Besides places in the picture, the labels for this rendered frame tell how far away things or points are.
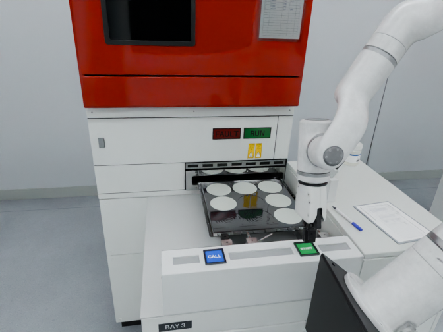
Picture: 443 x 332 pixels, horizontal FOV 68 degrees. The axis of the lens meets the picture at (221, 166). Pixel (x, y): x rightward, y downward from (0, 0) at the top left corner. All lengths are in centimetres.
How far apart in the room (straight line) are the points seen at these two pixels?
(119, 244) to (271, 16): 114
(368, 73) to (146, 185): 96
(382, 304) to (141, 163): 99
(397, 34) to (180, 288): 80
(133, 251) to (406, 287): 119
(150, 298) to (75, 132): 216
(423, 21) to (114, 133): 104
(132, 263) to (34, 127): 172
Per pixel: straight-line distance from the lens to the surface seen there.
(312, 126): 83
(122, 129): 134
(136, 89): 124
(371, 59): 88
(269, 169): 147
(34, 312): 226
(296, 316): 109
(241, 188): 136
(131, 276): 173
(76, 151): 306
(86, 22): 123
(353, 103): 82
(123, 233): 157
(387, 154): 376
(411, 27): 92
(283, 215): 122
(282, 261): 93
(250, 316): 103
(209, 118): 133
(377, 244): 108
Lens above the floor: 156
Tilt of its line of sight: 25 degrees down
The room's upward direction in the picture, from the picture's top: 2 degrees clockwise
